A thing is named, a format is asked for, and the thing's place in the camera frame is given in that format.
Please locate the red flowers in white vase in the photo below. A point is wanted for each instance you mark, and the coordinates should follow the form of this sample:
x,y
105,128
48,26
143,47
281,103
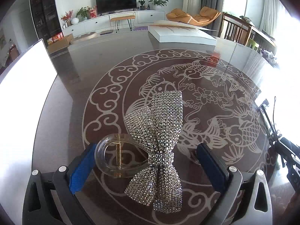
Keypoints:
x,y
68,19

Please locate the white tv cabinet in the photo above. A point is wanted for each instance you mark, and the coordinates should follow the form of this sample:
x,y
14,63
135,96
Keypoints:
x,y
123,20

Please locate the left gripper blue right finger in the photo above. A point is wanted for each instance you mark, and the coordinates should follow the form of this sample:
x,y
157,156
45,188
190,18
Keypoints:
x,y
255,206

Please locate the white board on table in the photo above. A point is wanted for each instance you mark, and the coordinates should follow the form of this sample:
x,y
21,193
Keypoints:
x,y
25,85

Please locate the leafy plant beside flowers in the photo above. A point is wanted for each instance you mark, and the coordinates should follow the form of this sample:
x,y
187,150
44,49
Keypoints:
x,y
83,13

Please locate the dark display cabinet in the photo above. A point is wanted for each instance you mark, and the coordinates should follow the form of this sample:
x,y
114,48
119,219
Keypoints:
x,y
45,19

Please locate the wooden dining chair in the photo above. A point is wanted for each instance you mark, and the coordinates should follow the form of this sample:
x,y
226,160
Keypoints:
x,y
235,29

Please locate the orange lounge chair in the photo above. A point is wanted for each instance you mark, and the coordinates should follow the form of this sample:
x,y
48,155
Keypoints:
x,y
205,17

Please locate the rhinestone bow hair clip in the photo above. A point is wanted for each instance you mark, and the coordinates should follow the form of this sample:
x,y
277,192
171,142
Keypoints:
x,y
156,129

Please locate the black television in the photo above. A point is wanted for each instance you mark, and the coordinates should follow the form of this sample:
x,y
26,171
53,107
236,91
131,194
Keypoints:
x,y
104,6

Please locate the potted green plant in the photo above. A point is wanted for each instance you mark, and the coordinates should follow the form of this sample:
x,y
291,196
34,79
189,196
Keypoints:
x,y
158,4

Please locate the white storage box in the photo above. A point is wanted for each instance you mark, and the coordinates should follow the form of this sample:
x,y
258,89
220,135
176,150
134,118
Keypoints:
x,y
175,32

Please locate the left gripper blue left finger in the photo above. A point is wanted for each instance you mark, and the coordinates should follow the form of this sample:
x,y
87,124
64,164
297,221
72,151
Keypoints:
x,y
39,206

